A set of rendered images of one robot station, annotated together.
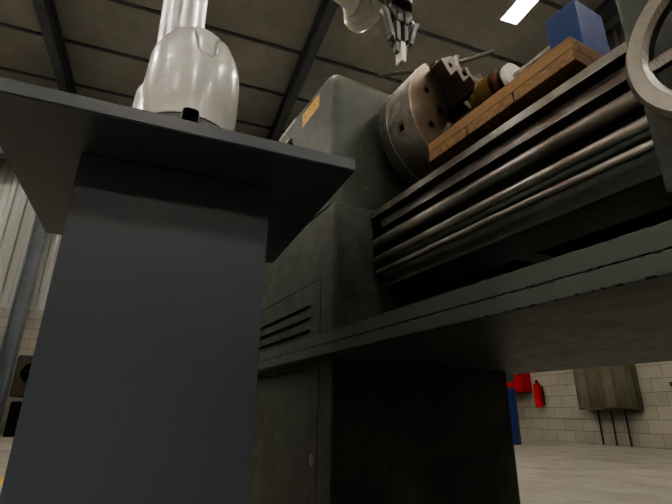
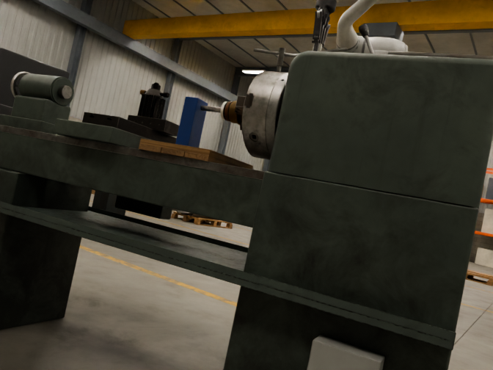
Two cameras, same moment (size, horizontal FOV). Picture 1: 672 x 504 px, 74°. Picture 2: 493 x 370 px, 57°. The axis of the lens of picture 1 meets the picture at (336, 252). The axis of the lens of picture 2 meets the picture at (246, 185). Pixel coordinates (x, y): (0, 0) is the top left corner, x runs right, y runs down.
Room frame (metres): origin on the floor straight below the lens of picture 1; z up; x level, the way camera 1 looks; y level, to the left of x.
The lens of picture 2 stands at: (2.22, -1.28, 0.77)
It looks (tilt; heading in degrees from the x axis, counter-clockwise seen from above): 2 degrees up; 144
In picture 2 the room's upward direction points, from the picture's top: 12 degrees clockwise
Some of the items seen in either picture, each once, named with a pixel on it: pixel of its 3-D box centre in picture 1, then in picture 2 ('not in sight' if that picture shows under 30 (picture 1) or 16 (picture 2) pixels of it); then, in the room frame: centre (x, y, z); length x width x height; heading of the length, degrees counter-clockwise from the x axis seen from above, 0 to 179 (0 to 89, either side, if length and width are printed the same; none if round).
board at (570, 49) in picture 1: (561, 140); (199, 158); (0.69, -0.40, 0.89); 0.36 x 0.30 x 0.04; 118
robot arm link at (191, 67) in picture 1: (192, 91); not in sight; (0.67, 0.27, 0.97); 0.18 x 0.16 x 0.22; 32
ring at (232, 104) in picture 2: (494, 93); (238, 112); (0.80, -0.34, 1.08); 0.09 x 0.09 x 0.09; 28
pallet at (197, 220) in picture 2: not in sight; (202, 220); (-6.66, 4.24, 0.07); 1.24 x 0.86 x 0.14; 106
